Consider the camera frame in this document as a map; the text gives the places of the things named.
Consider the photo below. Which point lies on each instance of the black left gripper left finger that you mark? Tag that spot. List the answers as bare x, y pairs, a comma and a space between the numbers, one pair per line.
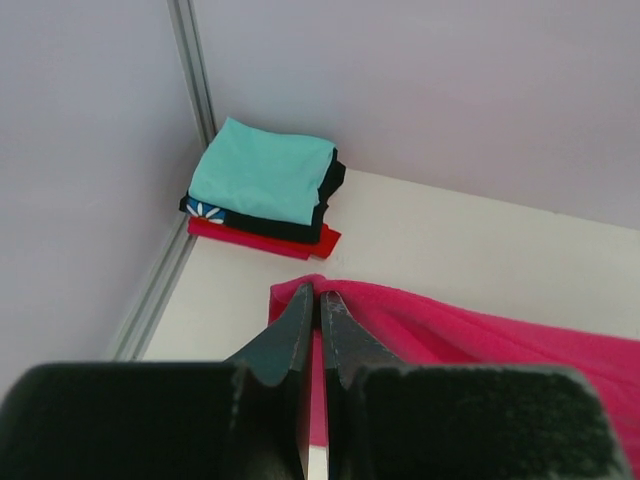
246, 417

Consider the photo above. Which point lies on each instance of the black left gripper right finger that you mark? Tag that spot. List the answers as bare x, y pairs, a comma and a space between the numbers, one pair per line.
389, 419

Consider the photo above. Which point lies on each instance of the pink t shirt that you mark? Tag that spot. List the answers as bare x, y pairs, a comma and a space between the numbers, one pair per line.
422, 330

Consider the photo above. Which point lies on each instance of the red folded t shirt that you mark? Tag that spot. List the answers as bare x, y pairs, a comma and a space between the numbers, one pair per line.
322, 250

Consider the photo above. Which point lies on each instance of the teal folded t shirt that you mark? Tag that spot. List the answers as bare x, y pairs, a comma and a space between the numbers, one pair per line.
263, 174

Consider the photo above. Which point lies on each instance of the aluminium frame rail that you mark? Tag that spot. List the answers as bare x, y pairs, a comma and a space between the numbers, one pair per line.
135, 332

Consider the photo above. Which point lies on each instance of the left aluminium corner post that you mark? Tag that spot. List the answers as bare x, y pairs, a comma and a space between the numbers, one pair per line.
188, 41

